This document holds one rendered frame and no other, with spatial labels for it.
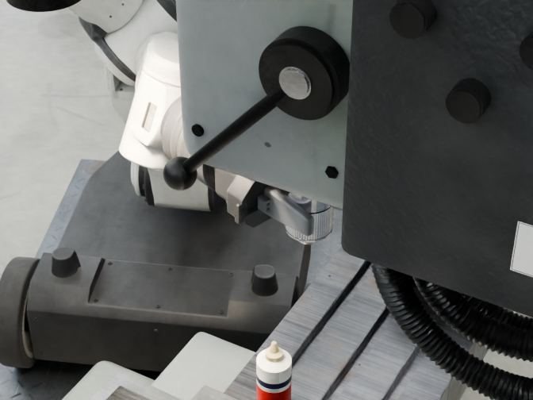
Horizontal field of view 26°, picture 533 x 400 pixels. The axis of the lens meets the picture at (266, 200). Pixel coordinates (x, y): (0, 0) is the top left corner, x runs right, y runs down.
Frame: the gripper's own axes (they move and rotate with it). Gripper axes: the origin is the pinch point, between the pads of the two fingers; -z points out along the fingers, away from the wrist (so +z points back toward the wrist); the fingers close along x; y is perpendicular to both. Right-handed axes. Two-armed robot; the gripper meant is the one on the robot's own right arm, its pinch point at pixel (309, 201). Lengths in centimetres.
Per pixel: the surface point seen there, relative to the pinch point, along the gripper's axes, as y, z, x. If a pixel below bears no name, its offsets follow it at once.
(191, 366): 41.6, 23.3, 2.6
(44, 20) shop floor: 126, 256, 123
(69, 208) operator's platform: 85, 112, 40
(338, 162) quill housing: -13.3, -10.1, -7.1
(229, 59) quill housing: -20.0, -0.4, -10.3
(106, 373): 54, 40, 0
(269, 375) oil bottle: 25.8, 3.8, -1.5
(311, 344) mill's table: 34.9, 10.8, 12.2
